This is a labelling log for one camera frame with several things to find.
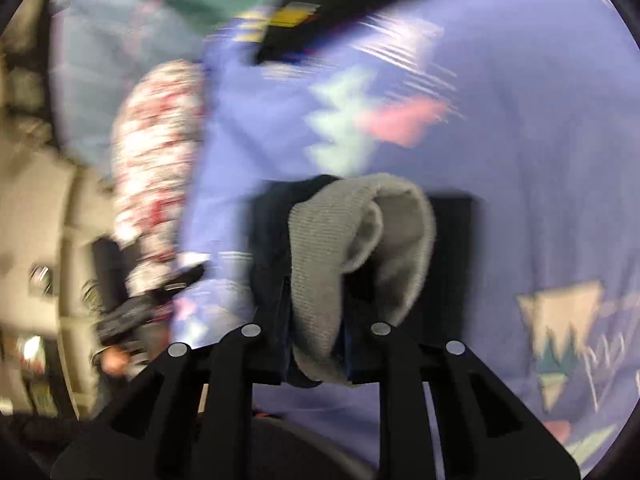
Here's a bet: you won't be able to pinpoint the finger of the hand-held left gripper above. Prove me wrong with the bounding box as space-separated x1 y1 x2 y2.
150 262 206 297

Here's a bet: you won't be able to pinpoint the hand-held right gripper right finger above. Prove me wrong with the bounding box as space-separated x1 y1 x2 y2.
370 322 583 480

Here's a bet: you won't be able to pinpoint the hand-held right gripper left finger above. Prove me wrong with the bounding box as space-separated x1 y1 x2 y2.
50 324 263 480

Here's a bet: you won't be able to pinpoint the navy pants with grey waistband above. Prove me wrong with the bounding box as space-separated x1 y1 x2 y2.
247 172 476 390

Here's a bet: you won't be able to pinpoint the floral red pillow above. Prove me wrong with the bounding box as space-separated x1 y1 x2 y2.
110 59 208 321

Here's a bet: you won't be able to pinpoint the purple patterned bed sheet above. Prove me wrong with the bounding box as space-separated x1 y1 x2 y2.
170 0 640 471

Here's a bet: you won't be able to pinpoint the blue plaid cloth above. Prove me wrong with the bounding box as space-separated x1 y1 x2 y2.
50 0 211 161

